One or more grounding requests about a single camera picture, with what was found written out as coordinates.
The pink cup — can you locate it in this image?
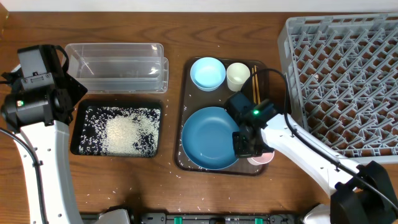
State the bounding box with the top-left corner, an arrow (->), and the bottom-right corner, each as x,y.
247,152 -> 274,166

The dark blue plate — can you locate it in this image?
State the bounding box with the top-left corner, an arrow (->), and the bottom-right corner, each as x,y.
181,106 -> 239,170

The wooden chopstick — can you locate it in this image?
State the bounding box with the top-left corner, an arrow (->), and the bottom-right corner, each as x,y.
252,66 -> 257,104
254,74 -> 261,105

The white rice pile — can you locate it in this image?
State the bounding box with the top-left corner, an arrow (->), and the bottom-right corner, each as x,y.
78,106 -> 161,157

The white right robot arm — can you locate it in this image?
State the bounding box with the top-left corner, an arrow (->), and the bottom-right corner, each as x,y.
224,91 -> 397,224

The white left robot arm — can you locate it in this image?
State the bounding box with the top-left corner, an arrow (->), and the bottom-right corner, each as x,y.
1,45 -> 87,223

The grey dishwasher rack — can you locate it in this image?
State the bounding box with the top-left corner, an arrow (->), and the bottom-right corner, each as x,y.
277,13 -> 397,164

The cream paper cup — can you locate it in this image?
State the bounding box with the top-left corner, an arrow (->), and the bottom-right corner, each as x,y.
226,62 -> 251,91

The light blue small bowl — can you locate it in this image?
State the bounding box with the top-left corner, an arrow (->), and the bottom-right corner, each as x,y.
190,57 -> 226,91

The clear plastic bin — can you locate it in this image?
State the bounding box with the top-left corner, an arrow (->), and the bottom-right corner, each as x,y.
65,43 -> 169,94

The dark brown serving tray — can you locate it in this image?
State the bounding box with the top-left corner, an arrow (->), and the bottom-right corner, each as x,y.
174,57 -> 267,177

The black tray bin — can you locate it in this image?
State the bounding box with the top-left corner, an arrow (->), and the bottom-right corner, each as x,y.
70,99 -> 163,158

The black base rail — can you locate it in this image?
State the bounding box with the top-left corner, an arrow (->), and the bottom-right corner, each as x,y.
133,213 -> 299,224

